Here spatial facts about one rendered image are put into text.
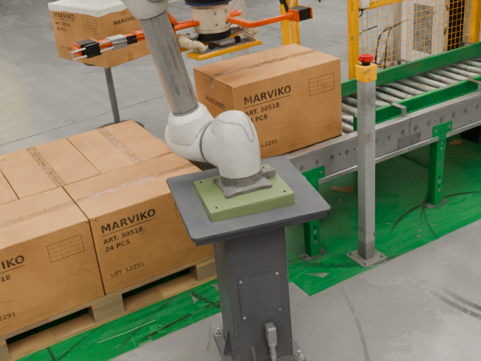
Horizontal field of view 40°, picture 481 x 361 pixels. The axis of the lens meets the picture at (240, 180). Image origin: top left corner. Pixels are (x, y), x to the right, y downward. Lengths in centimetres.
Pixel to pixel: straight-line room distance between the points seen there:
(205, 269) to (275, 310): 72
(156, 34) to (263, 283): 100
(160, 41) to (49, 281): 120
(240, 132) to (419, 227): 162
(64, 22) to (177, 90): 271
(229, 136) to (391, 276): 131
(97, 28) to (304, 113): 193
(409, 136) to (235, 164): 141
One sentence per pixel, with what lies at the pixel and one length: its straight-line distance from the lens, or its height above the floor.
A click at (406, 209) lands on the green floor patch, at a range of 382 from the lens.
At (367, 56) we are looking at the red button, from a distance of 294.
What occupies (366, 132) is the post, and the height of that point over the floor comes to 69.
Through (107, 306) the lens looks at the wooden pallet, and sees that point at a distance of 310.
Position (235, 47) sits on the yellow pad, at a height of 110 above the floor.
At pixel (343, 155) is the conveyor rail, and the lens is 325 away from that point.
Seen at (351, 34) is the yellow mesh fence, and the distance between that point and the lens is 409.
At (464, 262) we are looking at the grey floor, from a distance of 340.
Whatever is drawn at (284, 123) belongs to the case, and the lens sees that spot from 315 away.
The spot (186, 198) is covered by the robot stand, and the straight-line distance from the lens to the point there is 245.
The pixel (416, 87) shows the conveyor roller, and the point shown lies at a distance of 410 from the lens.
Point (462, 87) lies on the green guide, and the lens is 387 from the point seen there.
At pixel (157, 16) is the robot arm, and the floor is 141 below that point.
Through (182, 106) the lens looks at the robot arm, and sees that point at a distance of 237.
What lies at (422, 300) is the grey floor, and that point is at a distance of 313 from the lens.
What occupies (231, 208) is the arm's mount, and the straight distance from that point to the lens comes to 226.
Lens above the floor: 188
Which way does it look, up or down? 26 degrees down
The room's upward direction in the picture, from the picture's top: 6 degrees counter-clockwise
